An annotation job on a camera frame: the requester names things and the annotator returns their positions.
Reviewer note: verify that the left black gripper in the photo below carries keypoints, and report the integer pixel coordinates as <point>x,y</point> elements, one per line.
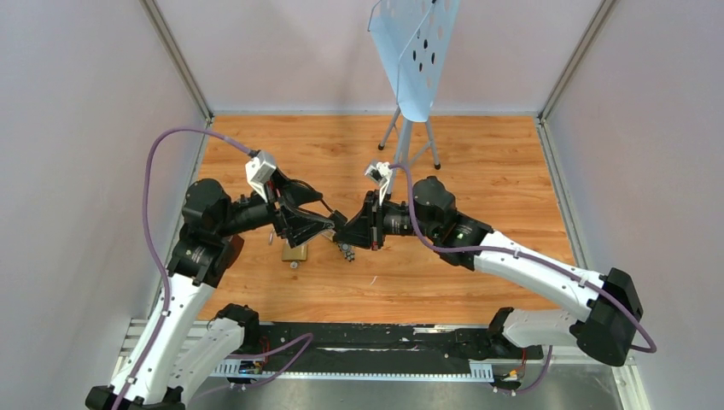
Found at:
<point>295,226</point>

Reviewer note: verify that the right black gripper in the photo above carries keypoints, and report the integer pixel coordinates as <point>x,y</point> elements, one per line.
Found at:
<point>365,229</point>

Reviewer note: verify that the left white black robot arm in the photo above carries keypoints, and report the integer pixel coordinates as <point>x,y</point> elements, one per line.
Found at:
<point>159,373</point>

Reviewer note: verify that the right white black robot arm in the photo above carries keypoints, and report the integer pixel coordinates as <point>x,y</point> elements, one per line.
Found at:
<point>598,313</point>

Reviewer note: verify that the large brass padlock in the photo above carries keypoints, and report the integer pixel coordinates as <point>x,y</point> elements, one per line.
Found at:
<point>288,252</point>

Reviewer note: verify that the light blue music stand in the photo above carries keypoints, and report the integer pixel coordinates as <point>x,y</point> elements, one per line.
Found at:
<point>412,40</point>

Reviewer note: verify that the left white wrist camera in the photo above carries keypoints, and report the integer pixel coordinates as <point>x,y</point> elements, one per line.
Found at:
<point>259,170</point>

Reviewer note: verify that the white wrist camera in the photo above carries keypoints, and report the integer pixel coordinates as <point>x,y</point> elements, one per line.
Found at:
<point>259,170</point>
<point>382,174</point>

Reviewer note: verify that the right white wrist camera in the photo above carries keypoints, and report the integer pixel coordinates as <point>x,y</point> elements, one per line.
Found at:
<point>382,174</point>

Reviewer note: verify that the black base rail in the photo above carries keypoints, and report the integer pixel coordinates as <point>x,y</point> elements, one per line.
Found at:
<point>467,342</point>

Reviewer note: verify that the white slotted cable duct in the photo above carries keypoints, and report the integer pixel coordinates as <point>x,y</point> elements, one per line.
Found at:
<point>390,366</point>

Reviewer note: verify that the aluminium frame post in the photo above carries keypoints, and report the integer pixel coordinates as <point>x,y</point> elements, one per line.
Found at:
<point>164,32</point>

